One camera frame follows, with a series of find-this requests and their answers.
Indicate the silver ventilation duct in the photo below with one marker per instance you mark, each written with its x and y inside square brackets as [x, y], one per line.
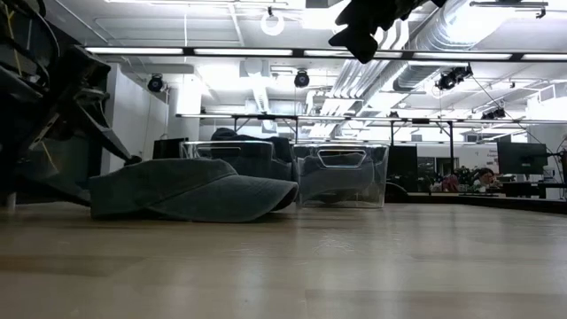
[416, 75]

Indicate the linear ceiling light bar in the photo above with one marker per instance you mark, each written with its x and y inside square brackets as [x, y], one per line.
[133, 51]

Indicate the black background rig frame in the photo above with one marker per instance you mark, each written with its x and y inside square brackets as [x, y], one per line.
[421, 120]
[266, 117]

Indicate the small silver post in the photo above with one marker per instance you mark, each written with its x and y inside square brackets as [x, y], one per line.
[10, 199]

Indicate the black track spotlights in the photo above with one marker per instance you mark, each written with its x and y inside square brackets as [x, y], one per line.
[494, 114]
[449, 79]

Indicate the black monitor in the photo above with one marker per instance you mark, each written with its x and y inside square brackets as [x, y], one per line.
[522, 157]
[168, 148]

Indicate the round black ceiling speaker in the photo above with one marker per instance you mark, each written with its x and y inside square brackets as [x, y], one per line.
[301, 79]
[156, 83]

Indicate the clear plastic bin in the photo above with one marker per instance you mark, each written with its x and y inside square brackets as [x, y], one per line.
[190, 153]
[297, 190]

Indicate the person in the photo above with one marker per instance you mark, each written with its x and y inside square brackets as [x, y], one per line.
[485, 176]

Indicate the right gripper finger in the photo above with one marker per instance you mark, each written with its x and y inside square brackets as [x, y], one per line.
[359, 44]

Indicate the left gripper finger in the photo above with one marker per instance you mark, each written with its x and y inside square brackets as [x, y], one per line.
[48, 188]
[111, 137]

